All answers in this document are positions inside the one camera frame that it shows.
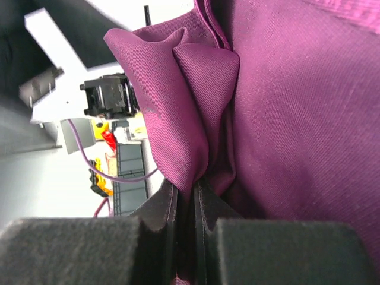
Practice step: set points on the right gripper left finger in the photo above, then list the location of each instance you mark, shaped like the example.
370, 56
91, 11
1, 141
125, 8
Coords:
136, 249

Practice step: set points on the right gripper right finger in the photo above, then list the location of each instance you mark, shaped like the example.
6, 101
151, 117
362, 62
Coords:
234, 250

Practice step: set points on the purple satin napkin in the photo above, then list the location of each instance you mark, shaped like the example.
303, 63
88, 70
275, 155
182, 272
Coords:
274, 104

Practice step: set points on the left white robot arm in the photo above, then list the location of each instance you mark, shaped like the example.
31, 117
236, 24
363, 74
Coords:
55, 61

